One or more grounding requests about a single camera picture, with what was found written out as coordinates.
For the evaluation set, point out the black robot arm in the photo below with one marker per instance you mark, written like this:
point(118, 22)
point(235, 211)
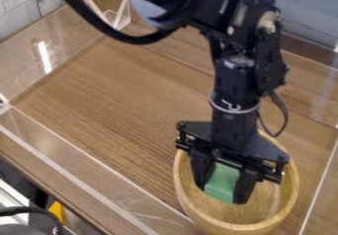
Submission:
point(243, 31)

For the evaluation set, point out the green rectangular block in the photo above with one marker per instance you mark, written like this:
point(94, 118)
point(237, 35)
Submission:
point(222, 183)

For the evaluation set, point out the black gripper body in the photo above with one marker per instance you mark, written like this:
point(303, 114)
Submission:
point(231, 141)

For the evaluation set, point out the black device with screw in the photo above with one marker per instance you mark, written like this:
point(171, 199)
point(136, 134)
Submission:
point(44, 221)

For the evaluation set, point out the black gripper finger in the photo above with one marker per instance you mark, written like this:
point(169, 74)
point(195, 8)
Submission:
point(245, 186)
point(202, 167)

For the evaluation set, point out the clear acrylic wall panels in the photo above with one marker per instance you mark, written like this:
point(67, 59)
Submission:
point(87, 124)

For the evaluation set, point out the brown wooden bowl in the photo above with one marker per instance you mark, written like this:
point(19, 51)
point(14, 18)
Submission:
point(219, 218)

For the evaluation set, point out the clear acrylic corner bracket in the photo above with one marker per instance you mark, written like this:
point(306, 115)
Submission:
point(118, 19)

